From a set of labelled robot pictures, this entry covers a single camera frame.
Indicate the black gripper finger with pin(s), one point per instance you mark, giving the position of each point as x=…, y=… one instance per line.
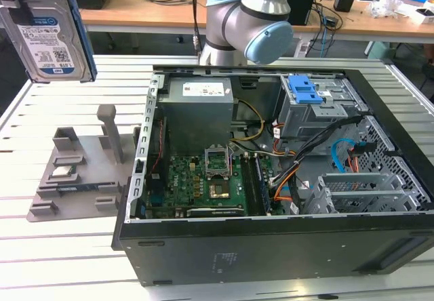
x=27, y=9

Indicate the hard disk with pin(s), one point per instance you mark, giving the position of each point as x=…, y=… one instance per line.
x=47, y=43

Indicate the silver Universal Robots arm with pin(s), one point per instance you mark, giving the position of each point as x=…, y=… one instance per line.
x=237, y=16

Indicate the metal disk bay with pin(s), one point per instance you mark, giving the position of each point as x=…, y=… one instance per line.
x=356, y=182

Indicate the wooden desk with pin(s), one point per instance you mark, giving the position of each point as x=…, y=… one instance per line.
x=142, y=16

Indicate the silver CPU chip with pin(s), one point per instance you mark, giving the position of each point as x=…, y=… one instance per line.
x=64, y=171

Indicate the grey parts rack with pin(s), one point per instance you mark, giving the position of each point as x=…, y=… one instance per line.
x=91, y=165

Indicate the dark RAM stick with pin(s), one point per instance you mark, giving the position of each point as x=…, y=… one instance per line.
x=78, y=188

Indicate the grey power supply unit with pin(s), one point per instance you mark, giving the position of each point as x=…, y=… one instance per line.
x=196, y=118

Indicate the green motherboard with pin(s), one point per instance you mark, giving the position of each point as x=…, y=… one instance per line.
x=183, y=182

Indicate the metal locking lever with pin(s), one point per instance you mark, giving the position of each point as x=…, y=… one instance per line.
x=231, y=160

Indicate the CPU socket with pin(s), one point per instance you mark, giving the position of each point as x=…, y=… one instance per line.
x=219, y=192

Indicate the black graphics card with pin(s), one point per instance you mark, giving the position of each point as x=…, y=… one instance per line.
x=217, y=211

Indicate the black RAM slot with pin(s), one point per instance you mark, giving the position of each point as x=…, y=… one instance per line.
x=249, y=185

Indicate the blue plastic drive latch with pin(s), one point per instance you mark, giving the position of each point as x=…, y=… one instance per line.
x=303, y=91

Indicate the blue installed RAM stick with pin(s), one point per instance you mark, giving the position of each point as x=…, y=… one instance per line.
x=263, y=189

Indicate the grey metal drive cage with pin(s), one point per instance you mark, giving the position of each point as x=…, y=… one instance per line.
x=305, y=118

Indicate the black open PC case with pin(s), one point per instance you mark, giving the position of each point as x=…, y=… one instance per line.
x=237, y=253

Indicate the crumpled clear plastic wrap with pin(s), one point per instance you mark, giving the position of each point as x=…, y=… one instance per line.
x=390, y=6

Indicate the white small box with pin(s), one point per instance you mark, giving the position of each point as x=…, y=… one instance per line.
x=422, y=16

